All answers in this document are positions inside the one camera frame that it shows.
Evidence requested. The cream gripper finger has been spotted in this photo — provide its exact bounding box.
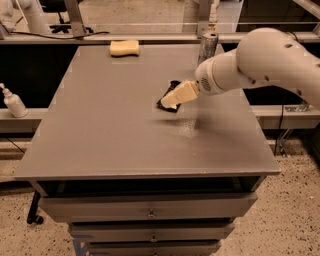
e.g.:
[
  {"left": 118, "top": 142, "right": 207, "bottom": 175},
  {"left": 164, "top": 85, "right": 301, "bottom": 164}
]
[{"left": 164, "top": 80, "right": 200, "bottom": 106}]

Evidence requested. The black rxbar chocolate bar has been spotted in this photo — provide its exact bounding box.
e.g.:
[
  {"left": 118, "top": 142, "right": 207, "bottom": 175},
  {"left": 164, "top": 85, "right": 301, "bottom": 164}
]
[{"left": 157, "top": 80, "right": 180, "bottom": 113}]

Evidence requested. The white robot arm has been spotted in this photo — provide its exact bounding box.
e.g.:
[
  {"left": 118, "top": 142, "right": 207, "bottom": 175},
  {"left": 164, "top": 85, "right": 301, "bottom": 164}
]
[{"left": 160, "top": 28, "right": 320, "bottom": 109}]

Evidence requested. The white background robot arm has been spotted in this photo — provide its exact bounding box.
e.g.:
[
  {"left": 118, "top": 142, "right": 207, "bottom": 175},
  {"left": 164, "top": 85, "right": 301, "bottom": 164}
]
[{"left": 0, "top": 0, "right": 49, "bottom": 34}]

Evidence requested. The silver redbull can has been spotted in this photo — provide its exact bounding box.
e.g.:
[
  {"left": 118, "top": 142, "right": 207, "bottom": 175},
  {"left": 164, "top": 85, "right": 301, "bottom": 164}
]
[{"left": 198, "top": 32, "right": 218, "bottom": 64}]

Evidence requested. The yellow sponge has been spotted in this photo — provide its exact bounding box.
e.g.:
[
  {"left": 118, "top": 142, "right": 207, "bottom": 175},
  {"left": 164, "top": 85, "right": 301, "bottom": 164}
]
[{"left": 110, "top": 40, "right": 139, "bottom": 57}]

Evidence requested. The grey drawer cabinet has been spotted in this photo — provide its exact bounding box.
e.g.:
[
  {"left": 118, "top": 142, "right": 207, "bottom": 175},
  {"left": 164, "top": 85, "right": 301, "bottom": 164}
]
[{"left": 13, "top": 43, "right": 282, "bottom": 256}]

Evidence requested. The top grey drawer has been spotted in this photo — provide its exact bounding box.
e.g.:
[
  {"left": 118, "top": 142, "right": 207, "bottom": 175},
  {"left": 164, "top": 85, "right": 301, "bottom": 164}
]
[{"left": 39, "top": 192, "right": 257, "bottom": 223}]

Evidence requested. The grey drawer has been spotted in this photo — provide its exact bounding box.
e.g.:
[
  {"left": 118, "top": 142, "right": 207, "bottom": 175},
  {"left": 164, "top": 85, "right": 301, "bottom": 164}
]
[
  {"left": 88, "top": 240, "right": 221, "bottom": 256},
  {"left": 39, "top": 192, "right": 257, "bottom": 223},
  {"left": 69, "top": 222, "right": 234, "bottom": 242}
]

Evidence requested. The black office chair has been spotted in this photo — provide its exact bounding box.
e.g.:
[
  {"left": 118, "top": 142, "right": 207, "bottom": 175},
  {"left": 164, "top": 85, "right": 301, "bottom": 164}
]
[{"left": 40, "top": 0, "right": 93, "bottom": 34}]

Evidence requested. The white pump bottle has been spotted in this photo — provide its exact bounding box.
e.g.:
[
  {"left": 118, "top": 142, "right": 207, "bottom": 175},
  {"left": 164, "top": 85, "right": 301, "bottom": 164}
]
[{"left": 0, "top": 83, "right": 28, "bottom": 118}]

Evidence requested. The middle grey drawer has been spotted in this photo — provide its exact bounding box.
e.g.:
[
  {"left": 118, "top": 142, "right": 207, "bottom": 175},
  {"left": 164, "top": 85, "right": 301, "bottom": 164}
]
[{"left": 69, "top": 222, "right": 234, "bottom": 242}]

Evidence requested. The bottom grey drawer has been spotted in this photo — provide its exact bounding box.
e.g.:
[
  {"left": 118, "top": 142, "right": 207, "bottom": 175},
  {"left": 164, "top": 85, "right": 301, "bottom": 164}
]
[{"left": 88, "top": 240, "right": 221, "bottom": 256}]

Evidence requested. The black caster leg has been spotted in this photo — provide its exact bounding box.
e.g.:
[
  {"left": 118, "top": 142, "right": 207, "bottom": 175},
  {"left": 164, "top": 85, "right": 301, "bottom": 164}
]
[{"left": 27, "top": 191, "right": 44, "bottom": 225}]

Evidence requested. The grey metal frame post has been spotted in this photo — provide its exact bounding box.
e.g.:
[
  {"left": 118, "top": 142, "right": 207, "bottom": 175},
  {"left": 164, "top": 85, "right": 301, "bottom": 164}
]
[{"left": 64, "top": 0, "right": 86, "bottom": 37}]

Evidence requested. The black cable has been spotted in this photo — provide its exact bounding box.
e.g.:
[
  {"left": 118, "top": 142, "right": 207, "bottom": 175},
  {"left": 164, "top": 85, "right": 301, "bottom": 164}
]
[{"left": 0, "top": 23, "right": 111, "bottom": 41}]

